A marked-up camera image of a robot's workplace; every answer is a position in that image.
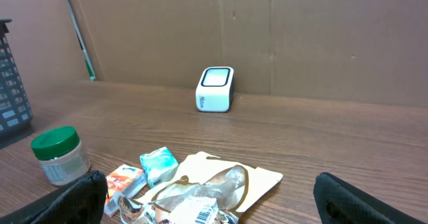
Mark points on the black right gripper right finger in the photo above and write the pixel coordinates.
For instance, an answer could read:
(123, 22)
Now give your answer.
(339, 202)

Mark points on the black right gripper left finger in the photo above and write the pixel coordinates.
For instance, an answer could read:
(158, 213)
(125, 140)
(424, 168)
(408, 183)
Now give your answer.
(80, 201)

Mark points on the orange tissue pack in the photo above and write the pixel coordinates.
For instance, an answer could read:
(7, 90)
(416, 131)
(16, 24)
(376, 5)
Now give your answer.
(127, 180)

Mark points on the teal tissue pack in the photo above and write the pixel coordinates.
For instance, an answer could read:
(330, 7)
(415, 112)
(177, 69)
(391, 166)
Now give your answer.
(159, 166)

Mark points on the beige snack bag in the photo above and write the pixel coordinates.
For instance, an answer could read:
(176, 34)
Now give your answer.
(205, 189)

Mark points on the white barcode scanner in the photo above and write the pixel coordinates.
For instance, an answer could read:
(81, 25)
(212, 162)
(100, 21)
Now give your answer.
(214, 92)

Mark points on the green lid jar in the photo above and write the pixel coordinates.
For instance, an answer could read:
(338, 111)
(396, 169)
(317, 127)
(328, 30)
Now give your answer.
(61, 155)

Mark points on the grey plastic basket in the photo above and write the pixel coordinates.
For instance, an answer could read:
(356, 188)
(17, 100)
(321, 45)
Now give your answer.
(16, 114)

